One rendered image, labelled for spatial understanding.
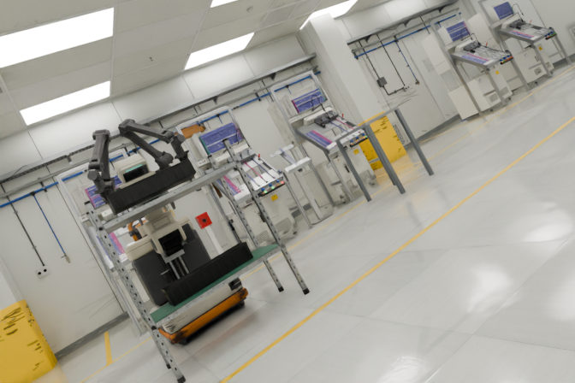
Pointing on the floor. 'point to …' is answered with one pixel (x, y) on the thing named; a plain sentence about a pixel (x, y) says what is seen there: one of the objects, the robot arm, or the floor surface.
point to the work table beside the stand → (382, 151)
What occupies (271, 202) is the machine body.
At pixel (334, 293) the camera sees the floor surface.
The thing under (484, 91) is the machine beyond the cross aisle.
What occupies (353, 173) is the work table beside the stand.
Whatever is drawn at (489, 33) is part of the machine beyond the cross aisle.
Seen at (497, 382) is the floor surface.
